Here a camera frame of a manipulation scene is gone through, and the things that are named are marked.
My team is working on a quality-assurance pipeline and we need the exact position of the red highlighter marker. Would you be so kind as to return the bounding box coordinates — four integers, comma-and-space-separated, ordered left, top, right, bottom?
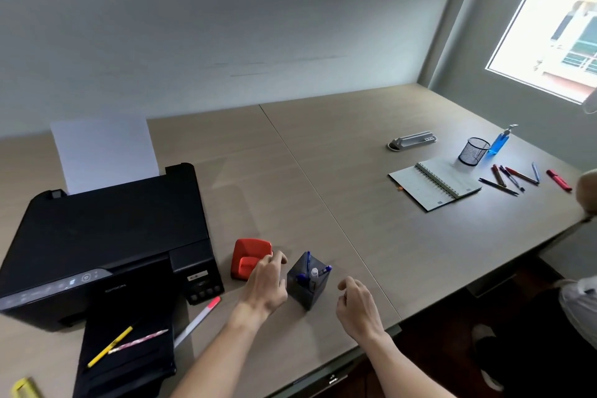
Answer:
546, 169, 573, 192

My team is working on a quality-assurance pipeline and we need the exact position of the yellow pencil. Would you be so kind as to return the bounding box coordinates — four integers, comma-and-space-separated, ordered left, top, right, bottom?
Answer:
86, 326, 134, 369

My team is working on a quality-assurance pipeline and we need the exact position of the blue sanitizer pump bottle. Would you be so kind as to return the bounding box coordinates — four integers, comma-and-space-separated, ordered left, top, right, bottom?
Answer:
487, 124, 519, 156

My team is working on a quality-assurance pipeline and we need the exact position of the white paper sheet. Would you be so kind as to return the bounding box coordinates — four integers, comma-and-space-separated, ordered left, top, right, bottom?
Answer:
50, 115, 160, 196

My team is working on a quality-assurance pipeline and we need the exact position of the black mesh pen cup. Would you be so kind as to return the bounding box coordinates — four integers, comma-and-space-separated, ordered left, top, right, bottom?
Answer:
457, 137, 492, 167

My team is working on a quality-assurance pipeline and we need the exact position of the black pen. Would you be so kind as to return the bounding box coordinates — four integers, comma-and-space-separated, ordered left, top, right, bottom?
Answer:
479, 178, 520, 197

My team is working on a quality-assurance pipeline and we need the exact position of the red hole punch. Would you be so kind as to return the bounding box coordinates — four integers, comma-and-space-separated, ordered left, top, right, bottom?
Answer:
230, 238, 274, 281

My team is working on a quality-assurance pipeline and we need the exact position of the person's right forearm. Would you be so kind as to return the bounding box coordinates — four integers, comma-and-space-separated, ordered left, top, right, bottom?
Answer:
356, 330, 457, 398

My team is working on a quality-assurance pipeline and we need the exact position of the yellow plastic object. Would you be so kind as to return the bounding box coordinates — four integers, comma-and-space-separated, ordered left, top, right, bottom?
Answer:
11, 377, 44, 398

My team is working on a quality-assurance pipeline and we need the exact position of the black inkjet printer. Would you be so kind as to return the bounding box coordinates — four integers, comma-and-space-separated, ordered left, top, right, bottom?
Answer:
0, 163, 225, 398

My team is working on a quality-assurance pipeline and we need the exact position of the white spiral notebook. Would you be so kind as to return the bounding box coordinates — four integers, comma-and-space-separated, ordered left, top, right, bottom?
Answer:
388, 157, 483, 213

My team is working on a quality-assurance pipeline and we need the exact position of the person's right hand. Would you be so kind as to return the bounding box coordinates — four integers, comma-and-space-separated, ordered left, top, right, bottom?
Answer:
335, 276, 388, 345

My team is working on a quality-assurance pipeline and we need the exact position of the black table frame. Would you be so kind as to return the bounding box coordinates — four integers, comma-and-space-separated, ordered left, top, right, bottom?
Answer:
268, 322, 403, 398

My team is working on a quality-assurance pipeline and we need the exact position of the white stapler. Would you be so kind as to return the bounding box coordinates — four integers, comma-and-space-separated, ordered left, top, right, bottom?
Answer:
386, 130, 438, 151

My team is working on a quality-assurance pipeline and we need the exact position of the person's left hand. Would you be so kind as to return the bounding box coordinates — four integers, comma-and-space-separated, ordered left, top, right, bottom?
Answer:
239, 250, 289, 319

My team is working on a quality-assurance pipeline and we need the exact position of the white pen with pink cap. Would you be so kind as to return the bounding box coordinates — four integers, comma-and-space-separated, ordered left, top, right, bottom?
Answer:
173, 296, 222, 350

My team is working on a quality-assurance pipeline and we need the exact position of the dark blue pen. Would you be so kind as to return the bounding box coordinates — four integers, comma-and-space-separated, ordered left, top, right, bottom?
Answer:
498, 165, 526, 192

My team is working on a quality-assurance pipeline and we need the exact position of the dark translucent square pen holder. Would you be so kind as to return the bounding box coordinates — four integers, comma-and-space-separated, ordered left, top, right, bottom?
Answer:
286, 257, 333, 312

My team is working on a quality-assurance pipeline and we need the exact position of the red pen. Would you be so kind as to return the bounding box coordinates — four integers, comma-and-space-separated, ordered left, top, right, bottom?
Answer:
505, 167, 540, 187

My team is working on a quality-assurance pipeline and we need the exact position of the window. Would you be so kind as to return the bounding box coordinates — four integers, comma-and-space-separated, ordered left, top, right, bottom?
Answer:
484, 0, 597, 105

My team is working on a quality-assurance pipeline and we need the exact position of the pink striped pencil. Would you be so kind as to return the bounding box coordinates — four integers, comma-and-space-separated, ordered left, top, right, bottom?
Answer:
108, 329, 170, 355

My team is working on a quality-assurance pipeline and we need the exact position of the person's left forearm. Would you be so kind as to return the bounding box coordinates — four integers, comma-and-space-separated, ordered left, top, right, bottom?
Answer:
170, 304, 270, 398

